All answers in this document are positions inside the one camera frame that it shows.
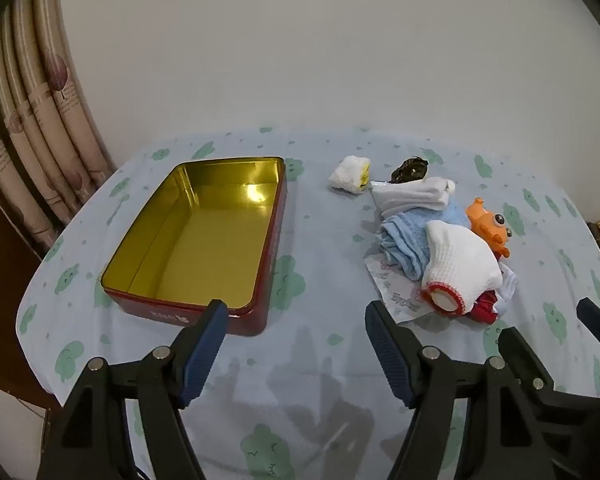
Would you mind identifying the dark crumpled wrapper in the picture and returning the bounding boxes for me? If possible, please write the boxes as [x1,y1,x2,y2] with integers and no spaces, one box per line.
[391,157,429,183]

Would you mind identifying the white socks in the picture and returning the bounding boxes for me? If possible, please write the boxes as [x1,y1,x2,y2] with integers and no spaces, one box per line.
[371,177,457,220]

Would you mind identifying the red tin box gold inside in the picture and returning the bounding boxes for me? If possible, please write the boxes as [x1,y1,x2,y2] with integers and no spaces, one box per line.
[100,156,287,337]

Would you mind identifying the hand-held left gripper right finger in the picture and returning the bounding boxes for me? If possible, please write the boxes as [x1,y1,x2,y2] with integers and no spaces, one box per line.
[364,300,556,480]

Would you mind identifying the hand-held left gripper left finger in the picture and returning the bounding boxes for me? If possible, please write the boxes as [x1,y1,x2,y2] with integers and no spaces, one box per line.
[36,299,229,480]

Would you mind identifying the orange plush toy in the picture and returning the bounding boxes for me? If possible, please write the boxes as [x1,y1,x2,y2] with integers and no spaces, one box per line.
[464,197,513,260]

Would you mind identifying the flat white printed packet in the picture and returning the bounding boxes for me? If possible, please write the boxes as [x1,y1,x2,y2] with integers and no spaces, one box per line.
[364,255,433,323]

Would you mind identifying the red and white plush doll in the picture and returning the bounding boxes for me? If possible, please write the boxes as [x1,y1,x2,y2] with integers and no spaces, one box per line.
[467,290,501,325]

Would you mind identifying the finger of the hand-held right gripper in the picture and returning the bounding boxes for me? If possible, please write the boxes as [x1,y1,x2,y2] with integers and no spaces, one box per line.
[497,326,571,404]
[576,297,600,356]

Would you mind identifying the white knitted glove red cuff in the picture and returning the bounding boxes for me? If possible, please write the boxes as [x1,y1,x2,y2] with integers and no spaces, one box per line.
[420,220,503,316]

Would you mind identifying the blue terry towel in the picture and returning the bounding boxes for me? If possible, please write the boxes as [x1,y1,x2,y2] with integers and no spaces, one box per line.
[378,205,473,281]

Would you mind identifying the dark brown wooden furniture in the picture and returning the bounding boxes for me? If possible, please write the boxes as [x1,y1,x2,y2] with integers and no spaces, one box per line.
[0,175,61,411]

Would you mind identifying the beige printed curtain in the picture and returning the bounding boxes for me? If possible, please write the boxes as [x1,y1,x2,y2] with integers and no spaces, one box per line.
[0,0,116,248]

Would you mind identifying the light blue tree-print tablecloth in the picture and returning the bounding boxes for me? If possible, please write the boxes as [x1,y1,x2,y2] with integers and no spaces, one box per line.
[17,127,600,480]

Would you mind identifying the white fluffy cloth roll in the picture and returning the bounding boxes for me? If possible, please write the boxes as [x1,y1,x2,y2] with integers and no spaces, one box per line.
[327,155,373,195]

